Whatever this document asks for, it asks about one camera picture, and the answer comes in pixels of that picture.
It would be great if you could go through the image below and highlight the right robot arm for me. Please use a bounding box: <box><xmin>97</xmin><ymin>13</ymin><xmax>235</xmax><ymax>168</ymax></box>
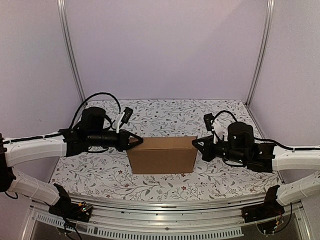
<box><xmin>192</xmin><ymin>136</ymin><xmax>320</xmax><ymax>218</ymax></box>

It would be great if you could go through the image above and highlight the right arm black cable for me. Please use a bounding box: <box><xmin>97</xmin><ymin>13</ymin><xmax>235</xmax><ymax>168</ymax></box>
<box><xmin>212</xmin><ymin>109</ymin><xmax>320</xmax><ymax>167</ymax></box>

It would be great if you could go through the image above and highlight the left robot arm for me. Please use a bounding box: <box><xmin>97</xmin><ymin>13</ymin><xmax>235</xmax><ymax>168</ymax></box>
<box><xmin>0</xmin><ymin>128</ymin><xmax>144</xmax><ymax>217</ymax></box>

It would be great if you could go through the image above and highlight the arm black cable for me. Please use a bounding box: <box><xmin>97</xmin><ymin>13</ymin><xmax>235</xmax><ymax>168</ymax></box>
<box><xmin>69</xmin><ymin>92</ymin><xmax>122</xmax><ymax>153</ymax></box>
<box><xmin>212</xmin><ymin>109</ymin><xmax>320</xmax><ymax>167</ymax></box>

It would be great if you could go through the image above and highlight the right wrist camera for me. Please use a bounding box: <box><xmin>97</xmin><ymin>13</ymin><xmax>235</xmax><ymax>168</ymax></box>
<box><xmin>203</xmin><ymin>113</ymin><xmax>224</xmax><ymax>144</ymax></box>

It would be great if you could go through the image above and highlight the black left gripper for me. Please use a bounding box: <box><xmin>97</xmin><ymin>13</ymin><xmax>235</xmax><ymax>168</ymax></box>
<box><xmin>88</xmin><ymin>129</ymin><xmax>143</xmax><ymax>152</ymax></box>

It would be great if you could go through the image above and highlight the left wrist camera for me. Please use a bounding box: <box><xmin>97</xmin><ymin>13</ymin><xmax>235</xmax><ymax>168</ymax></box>
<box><xmin>113</xmin><ymin>107</ymin><xmax>133</xmax><ymax>133</ymax></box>

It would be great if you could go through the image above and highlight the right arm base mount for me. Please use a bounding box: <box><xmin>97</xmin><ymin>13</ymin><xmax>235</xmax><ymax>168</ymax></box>
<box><xmin>241</xmin><ymin>185</ymin><xmax>285</xmax><ymax>235</ymax></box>

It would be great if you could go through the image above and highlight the aluminium front rail frame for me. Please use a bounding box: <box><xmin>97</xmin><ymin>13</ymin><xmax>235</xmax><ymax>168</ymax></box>
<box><xmin>21</xmin><ymin>194</ymin><xmax>313</xmax><ymax>240</ymax></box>

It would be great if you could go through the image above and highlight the left aluminium corner post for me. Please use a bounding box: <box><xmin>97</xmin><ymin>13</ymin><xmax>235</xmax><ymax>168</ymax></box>
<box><xmin>57</xmin><ymin>0</ymin><xmax>86</xmax><ymax>102</ymax></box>

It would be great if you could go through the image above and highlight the aluminium corner post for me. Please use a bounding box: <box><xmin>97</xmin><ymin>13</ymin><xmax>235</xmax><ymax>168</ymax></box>
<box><xmin>245</xmin><ymin>0</ymin><xmax>275</xmax><ymax>109</ymax></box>
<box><xmin>57</xmin><ymin>0</ymin><xmax>86</xmax><ymax>102</ymax></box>

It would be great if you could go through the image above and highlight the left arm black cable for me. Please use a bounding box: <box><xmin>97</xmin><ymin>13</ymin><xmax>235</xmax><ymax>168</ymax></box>
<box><xmin>69</xmin><ymin>92</ymin><xmax>122</xmax><ymax>153</ymax></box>

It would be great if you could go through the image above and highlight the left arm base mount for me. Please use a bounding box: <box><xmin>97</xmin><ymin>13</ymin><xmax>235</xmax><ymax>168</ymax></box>
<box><xmin>48</xmin><ymin>183</ymin><xmax>93</xmax><ymax>223</ymax></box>

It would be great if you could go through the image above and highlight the floral patterned table mat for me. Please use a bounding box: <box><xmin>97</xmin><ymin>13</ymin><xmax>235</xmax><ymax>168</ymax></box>
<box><xmin>50</xmin><ymin>99</ymin><xmax>281</xmax><ymax>202</ymax></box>

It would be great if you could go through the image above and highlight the right aluminium corner post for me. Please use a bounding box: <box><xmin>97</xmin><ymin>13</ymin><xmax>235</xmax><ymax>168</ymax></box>
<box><xmin>245</xmin><ymin>0</ymin><xmax>275</xmax><ymax>109</ymax></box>

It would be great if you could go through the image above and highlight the brown cardboard box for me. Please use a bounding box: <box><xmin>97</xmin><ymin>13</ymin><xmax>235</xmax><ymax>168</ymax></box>
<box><xmin>126</xmin><ymin>136</ymin><xmax>198</xmax><ymax>175</ymax></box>

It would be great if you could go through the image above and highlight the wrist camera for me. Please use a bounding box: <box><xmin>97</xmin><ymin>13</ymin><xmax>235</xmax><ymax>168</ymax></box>
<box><xmin>203</xmin><ymin>113</ymin><xmax>224</xmax><ymax>144</ymax></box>
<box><xmin>113</xmin><ymin>107</ymin><xmax>133</xmax><ymax>133</ymax></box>

